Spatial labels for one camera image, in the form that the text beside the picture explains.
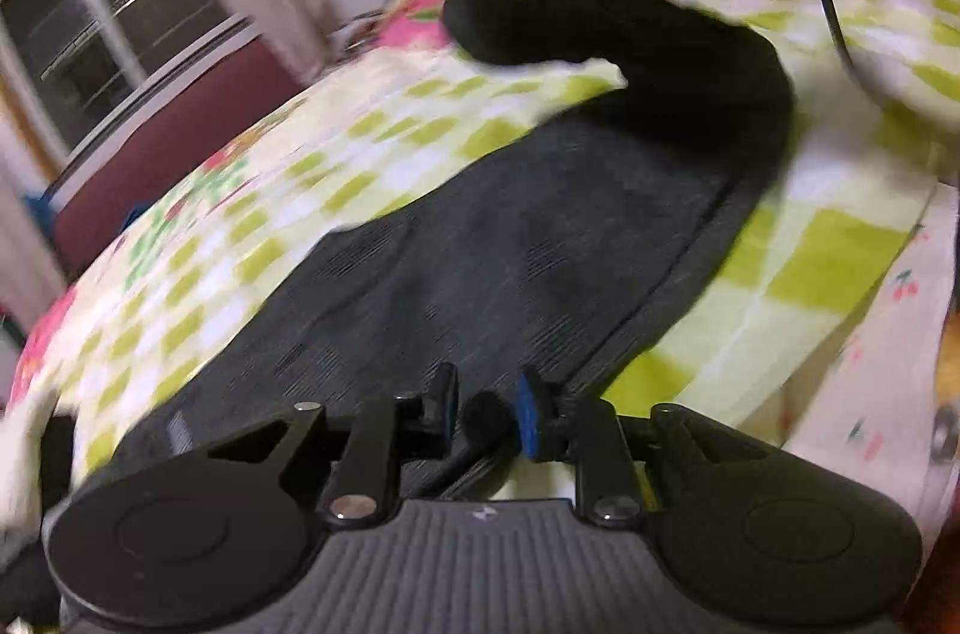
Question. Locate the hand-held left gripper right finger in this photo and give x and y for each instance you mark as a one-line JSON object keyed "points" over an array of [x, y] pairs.
{"points": [[531, 416]]}

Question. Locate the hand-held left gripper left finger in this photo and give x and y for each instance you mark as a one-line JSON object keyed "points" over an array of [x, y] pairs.
{"points": [[444, 409]]}

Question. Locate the dark grey pants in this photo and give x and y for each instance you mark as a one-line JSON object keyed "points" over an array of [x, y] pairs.
{"points": [[525, 229]]}

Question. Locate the pink floral quilt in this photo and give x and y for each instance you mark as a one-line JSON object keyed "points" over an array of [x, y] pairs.
{"points": [[409, 15]]}

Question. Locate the green checked bed cover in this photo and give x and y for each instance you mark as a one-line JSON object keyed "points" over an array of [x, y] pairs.
{"points": [[825, 251]]}

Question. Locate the white cherry print sheet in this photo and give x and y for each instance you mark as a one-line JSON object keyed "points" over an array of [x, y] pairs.
{"points": [[877, 364]]}

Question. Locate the maroon headboard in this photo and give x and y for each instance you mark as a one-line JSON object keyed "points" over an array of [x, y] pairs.
{"points": [[165, 169]]}

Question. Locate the window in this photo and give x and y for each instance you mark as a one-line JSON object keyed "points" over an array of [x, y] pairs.
{"points": [[112, 41]]}

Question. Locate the blue bag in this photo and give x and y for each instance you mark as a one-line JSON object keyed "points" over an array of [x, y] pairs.
{"points": [[41, 210]]}

